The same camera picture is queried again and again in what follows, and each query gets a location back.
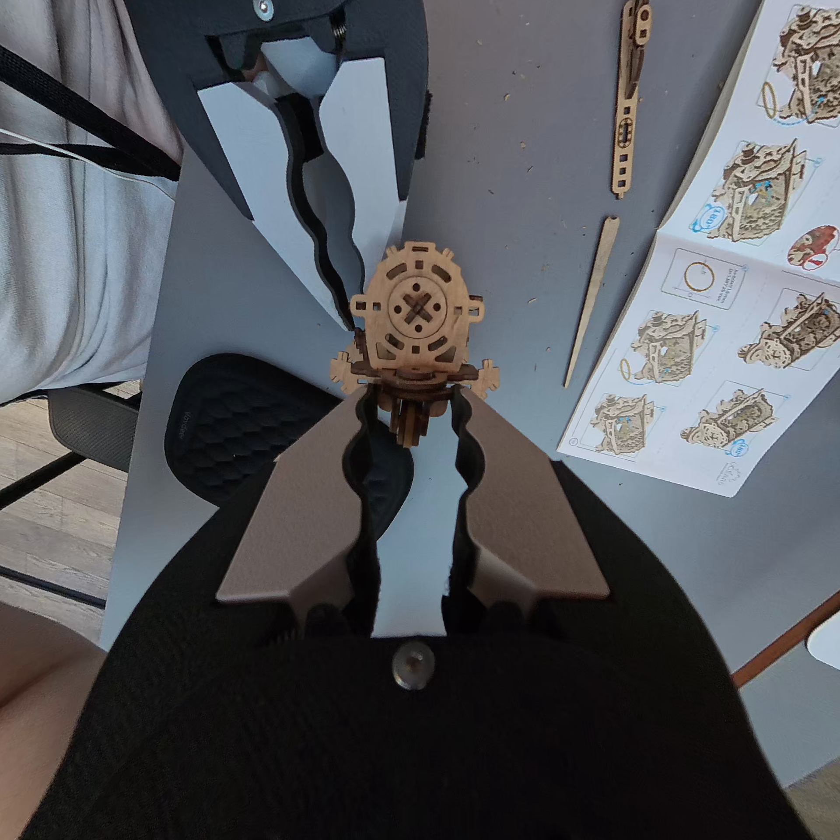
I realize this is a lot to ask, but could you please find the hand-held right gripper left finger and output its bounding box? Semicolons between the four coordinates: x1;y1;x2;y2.
215;391;382;636

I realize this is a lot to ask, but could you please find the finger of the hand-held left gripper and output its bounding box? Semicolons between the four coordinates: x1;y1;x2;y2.
319;56;410;324
196;79;355;330

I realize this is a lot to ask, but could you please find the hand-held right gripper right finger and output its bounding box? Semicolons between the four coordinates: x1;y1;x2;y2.
445;390;613;636

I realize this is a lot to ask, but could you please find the wooden cross plate assembly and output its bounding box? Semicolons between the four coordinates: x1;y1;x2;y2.
328;241;501;448

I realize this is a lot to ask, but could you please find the person's right forearm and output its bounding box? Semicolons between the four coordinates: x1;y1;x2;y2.
0;600;102;840

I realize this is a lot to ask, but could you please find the adjoining grey desk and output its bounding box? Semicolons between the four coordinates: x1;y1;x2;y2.
738;607;840;788

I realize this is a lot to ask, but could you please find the black quilted wrist rest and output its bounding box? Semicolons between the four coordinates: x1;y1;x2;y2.
163;353;416;534

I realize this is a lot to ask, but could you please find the person's white shirt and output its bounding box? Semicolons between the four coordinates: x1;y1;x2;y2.
0;0;186;404

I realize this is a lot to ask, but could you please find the tapered wooden stick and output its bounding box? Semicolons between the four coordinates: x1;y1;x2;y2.
563;215;621;389

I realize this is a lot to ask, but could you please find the wooden slotted strip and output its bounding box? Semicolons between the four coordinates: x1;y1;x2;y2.
609;0;655;200

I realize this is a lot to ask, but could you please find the white object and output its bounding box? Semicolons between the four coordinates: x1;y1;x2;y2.
806;616;840;672

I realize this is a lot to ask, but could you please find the white instruction booklet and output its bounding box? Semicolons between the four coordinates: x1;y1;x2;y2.
556;0;840;498

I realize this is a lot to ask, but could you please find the black harness strap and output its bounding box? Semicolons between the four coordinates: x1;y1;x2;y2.
0;45;182;182

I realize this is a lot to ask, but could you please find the thin white cable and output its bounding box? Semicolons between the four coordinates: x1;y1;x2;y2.
0;128;88;158

